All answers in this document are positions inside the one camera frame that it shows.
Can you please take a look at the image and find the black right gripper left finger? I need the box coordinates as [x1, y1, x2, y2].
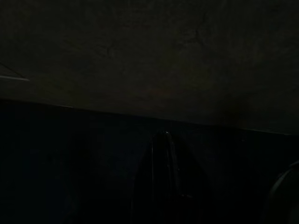
[130, 132, 168, 224]

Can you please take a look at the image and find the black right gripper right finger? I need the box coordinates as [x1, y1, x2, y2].
[166, 131, 204, 224]

